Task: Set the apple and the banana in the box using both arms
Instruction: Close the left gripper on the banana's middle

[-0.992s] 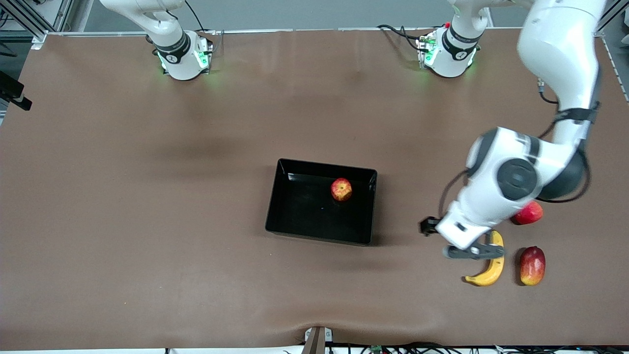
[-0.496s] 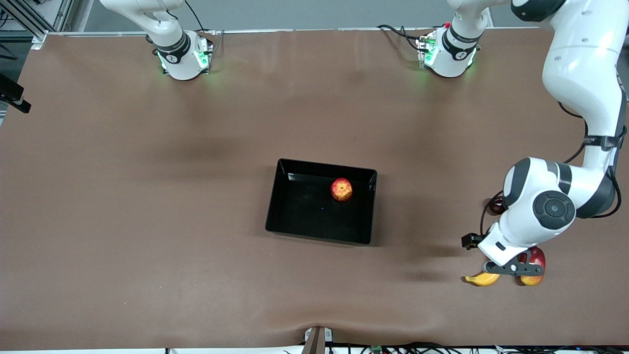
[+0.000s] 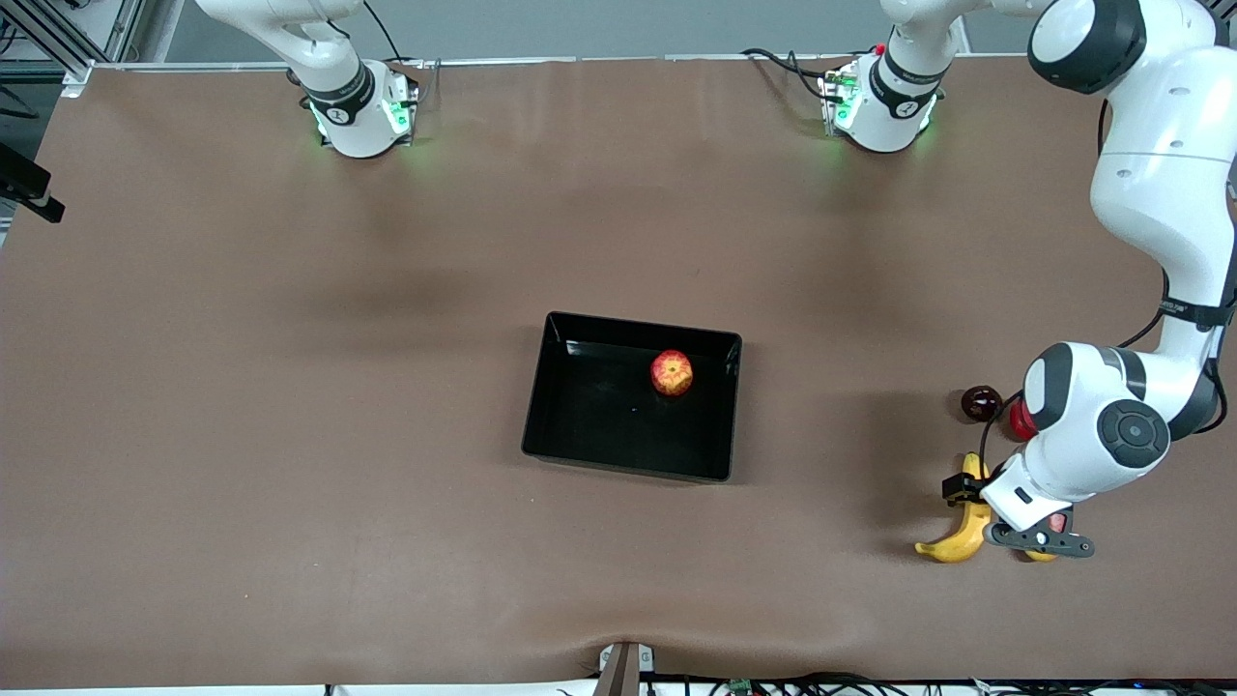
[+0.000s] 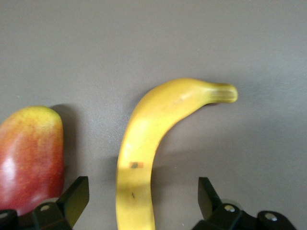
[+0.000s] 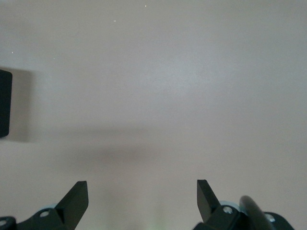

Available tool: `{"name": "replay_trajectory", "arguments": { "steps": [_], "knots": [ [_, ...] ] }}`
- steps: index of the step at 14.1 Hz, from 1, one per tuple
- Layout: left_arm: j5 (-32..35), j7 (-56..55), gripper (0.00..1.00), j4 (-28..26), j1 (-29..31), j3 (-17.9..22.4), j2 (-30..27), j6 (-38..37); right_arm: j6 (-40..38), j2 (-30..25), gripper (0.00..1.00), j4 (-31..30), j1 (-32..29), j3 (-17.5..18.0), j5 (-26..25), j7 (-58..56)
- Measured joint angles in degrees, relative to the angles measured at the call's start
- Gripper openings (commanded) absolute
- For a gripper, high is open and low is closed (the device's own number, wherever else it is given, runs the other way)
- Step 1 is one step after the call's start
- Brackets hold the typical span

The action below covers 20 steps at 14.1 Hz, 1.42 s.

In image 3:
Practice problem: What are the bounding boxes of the yellow banana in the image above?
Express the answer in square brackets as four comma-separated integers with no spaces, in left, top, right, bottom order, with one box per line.
[914,451,994,565]

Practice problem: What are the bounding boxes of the red yellow apple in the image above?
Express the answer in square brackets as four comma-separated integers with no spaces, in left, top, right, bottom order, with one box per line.
[649,349,696,398]

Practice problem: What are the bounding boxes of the black plastic box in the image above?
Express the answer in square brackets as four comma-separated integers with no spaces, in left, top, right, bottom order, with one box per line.
[521,310,744,483]

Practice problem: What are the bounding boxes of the red yellow mango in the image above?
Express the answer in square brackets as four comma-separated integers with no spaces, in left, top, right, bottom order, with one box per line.
[1022,510,1074,564]

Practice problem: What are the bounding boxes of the aluminium frame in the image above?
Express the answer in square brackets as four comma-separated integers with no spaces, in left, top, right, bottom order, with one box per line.
[0,0,129,94]

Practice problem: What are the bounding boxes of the brown table edge bracket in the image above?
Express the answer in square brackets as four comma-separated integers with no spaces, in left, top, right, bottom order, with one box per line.
[597,641,656,696]

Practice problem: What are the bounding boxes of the thin black base cable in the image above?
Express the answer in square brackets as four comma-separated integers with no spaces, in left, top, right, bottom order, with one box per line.
[360,0,405,64]

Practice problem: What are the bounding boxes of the black base cables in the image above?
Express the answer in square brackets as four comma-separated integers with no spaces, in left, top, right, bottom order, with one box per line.
[740,46,842,102]

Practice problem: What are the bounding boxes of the silver table edge rail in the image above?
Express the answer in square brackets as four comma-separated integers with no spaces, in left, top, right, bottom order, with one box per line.
[63,53,1083,73]

